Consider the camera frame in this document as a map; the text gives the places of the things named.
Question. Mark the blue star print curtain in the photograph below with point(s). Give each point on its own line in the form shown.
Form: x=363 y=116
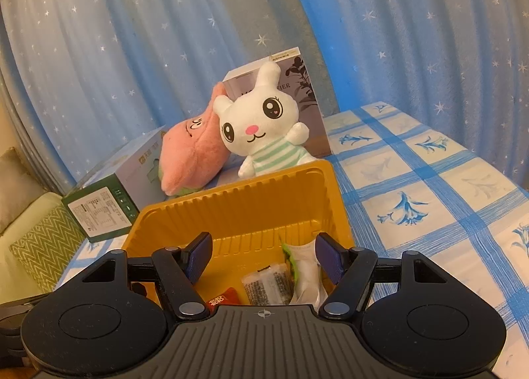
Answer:
x=124 y=32
x=413 y=32

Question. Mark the long green snack packet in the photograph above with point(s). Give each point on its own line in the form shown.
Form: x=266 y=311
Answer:
x=306 y=271

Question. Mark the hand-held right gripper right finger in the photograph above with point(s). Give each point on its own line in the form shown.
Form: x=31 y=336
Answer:
x=328 y=257

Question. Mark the green zigzag cushion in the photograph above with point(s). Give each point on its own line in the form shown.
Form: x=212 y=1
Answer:
x=45 y=247

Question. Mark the orange plastic tray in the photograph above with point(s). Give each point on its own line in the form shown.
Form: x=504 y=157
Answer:
x=248 y=218

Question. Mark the grey box with plant print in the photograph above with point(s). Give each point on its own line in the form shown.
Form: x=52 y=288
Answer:
x=310 y=114

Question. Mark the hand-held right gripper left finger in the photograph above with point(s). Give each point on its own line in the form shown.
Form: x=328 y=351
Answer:
x=198 y=257

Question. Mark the beige cushion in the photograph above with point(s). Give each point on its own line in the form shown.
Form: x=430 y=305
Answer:
x=14 y=189

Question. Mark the pink plush toy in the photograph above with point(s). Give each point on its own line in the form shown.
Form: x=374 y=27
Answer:
x=190 y=156

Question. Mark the blue checked tablecloth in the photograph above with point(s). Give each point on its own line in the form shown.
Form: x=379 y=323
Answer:
x=434 y=205

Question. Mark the green and white carton box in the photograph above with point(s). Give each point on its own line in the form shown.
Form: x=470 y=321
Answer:
x=103 y=213

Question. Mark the clear packet with dark contents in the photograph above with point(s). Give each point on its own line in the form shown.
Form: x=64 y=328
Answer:
x=266 y=284

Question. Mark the white rabbit plush toy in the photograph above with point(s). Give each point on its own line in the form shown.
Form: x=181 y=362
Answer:
x=256 y=118

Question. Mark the red snack packet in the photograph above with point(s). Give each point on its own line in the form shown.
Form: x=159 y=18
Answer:
x=223 y=298

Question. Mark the light green sofa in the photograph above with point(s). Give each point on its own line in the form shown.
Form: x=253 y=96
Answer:
x=24 y=224

